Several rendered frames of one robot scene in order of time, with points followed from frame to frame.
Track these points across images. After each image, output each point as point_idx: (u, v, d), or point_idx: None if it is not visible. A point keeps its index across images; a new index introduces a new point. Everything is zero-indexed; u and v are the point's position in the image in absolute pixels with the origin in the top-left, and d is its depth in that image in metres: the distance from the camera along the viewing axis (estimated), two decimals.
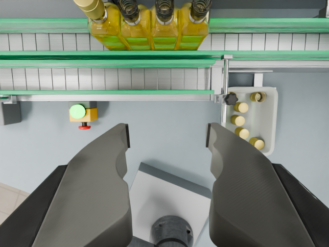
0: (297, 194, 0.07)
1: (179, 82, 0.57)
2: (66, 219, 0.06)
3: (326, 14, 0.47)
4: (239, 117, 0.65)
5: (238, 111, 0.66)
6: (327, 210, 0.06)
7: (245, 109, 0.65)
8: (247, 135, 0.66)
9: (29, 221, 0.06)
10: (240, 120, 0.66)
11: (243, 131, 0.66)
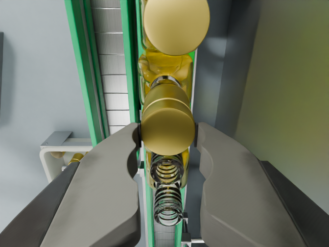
0: (285, 189, 0.07)
1: (117, 105, 0.42)
2: (77, 215, 0.06)
3: (183, 242, 0.50)
4: None
5: (147, 144, 0.13)
6: (313, 204, 0.07)
7: (179, 140, 0.12)
8: None
9: (41, 215, 0.06)
10: None
11: None
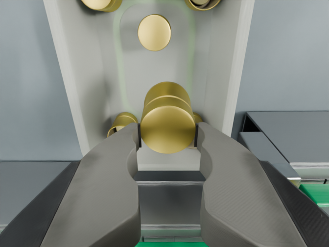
0: (285, 189, 0.07)
1: None
2: (77, 215, 0.06)
3: None
4: (170, 149, 0.12)
5: None
6: (313, 204, 0.07)
7: None
8: (144, 29, 0.20)
9: (41, 215, 0.06)
10: (166, 135, 0.12)
11: (157, 43, 0.20)
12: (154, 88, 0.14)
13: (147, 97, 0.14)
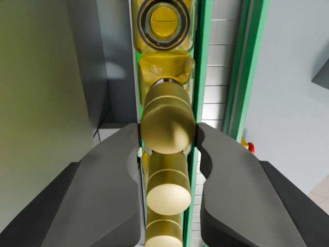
0: (285, 189, 0.07)
1: (223, 28, 0.35)
2: (77, 215, 0.06)
3: None
4: (170, 149, 0.12)
5: (186, 184, 0.14)
6: (313, 204, 0.07)
7: (159, 196, 0.14)
8: None
9: (41, 215, 0.06)
10: (166, 135, 0.12)
11: None
12: (154, 88, 0.14)
13: (147, 98, 0.14)
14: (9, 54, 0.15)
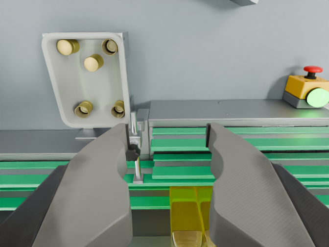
0: (297, 194, 0.07)
1: None
2: (66, 219, 0.06)
3: None
4: None
5: None
6: (327, 210, 0.06)
7: None
8: (86, 62, 0.46)
9: (29, 221, 0.06)
10: None
11: (92, 68, 0.47)
12: None
13: None
14: None
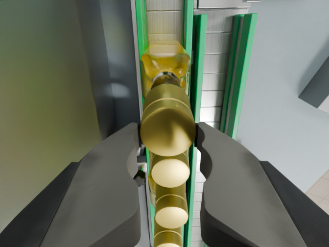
0: (285, 189, 0.07)
1: (215, 59, 0.40)
2: (77, 215, 0.06)
3: None
4: (172, 185, 0.18)
5: (184, 206, 0.20)
6: (313, 204, 0.07)
7: (164, 215, 0.20)
8: (150, 128, 0.11)
9: (41, 215, 0.06)
10: (169, 176, 0.17)
11: (172, 147, 0.12)
12: None
13: None
14: (52, 111, 0.21)
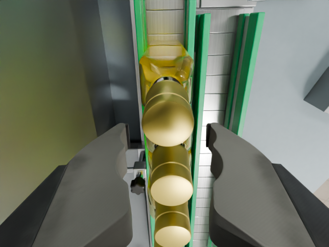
0: (297, 194, 0.07)
1: (218, 61, 0.38)
2: (66, 219, 0.06)
3: None
4: (174, 203, 0.16)
5: (186, 224, 0.18)
6: (327, 210, 0.06)
7: (165, 234, 0.18)
8: (152, 120, 0.12)
9: (29, 221, 0.06)
10: (171, 194, 0.15)
11: (172, 138, 0.13)
12: (160, 149, 0.18)
13: (154, 158, 0.17)
14: (41, 118, 0.19)
